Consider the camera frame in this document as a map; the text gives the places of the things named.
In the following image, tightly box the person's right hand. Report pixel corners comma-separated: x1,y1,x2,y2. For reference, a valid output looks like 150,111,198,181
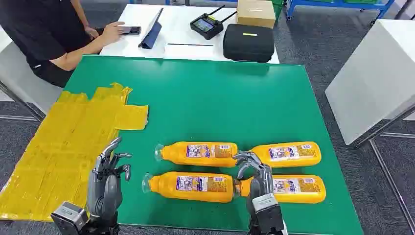
100,21,126,46

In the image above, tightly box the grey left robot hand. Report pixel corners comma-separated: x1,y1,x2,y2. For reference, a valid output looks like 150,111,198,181
87,137,133,224

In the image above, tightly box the person's left hand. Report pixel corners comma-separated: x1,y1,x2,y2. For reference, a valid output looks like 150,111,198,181
85,25,100,40

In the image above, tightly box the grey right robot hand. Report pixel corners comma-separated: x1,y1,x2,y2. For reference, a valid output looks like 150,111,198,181
232,151,275,212

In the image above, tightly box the black smartphone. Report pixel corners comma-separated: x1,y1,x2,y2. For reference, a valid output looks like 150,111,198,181
118,25,142,35

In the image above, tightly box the orange drink bottle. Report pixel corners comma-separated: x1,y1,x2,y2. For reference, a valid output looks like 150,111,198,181
234,175,327,204
141,172,235,204
154,141,239,168
241,141,322,168

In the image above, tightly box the tablet with blue cover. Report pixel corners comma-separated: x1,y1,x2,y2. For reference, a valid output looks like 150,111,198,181
138,7,164,50

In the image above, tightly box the person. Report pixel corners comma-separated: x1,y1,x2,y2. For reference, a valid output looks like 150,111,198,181
0,0,126,88

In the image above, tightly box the yellow plastic sheet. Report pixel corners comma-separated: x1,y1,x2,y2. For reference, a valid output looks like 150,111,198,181
0,82,149,222

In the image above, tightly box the white desk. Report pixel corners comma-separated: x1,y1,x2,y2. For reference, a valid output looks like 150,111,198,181
99,3,280,65

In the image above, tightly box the white table with metal legs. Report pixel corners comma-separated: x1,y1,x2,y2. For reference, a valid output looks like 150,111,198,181
325,19,415,235
0,25,64,122

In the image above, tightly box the green table mat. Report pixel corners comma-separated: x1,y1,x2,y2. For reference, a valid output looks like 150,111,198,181
64,54,365,235

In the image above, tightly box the black remote controller with antennas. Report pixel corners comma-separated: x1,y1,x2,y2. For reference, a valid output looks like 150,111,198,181
190,4,237,41

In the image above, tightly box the black zippered carry case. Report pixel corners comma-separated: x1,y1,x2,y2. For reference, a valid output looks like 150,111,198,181
223,23,276,63

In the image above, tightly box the brown cardboard box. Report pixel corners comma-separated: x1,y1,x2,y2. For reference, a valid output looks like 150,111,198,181
236,0,277,29

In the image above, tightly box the green crate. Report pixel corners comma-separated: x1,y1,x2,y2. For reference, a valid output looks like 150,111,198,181
273,0,284,20

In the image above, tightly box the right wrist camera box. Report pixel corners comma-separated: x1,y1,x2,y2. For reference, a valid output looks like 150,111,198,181
251,193,285,234

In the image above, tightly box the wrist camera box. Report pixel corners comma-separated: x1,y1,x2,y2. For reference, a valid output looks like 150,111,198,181
251,193,285,234
50,201,89,235

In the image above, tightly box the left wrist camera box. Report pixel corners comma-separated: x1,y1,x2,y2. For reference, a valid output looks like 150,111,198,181
50,201,89,235

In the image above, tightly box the blue metal cart frame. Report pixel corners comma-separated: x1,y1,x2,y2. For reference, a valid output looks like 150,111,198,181
287,0,396,25

